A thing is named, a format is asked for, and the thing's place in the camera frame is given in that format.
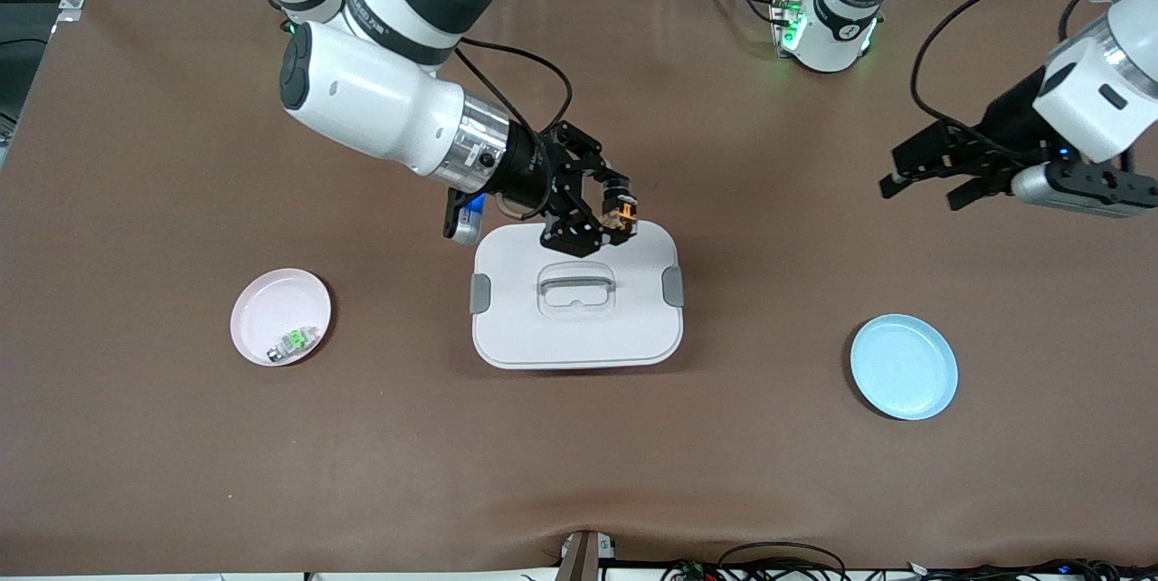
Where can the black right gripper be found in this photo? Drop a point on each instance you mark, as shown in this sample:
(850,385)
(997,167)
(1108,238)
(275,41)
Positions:
(527,170)

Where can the white lidded box grey latches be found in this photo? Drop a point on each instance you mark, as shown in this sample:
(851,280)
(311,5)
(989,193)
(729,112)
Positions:
(579,337)

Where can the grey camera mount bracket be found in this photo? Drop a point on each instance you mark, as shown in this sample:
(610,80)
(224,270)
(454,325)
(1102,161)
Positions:
(579,563)

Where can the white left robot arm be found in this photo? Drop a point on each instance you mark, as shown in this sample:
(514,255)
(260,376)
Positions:
(1099,92)

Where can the pink round plate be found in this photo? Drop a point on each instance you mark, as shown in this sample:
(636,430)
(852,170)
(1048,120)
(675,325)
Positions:
(267,309)

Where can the light blue round plate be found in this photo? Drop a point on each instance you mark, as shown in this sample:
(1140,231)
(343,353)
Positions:
(905,368)

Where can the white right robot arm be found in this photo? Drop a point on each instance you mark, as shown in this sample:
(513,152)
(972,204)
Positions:
(362,101)

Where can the green and clear switch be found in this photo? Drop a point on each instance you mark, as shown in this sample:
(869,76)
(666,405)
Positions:
(294,341)

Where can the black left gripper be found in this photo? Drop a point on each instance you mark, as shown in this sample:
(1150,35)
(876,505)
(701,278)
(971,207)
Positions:
(1007,122)

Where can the orange and black switch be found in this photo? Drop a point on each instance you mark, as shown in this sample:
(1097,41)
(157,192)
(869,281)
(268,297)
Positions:
(622,214)

